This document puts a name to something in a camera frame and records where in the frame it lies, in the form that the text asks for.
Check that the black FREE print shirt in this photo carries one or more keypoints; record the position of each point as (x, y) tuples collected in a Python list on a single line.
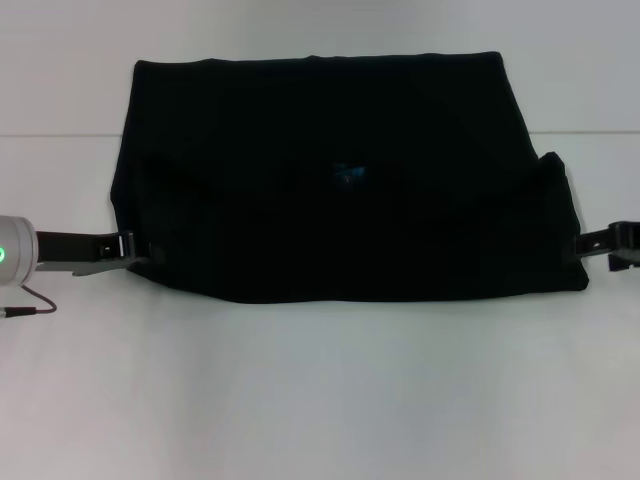
[(325, 225)]

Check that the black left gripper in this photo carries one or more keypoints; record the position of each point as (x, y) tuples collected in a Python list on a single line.
[(75, 247)]

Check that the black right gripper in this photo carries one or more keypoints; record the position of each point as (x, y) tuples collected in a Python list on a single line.
[(620, 240)]

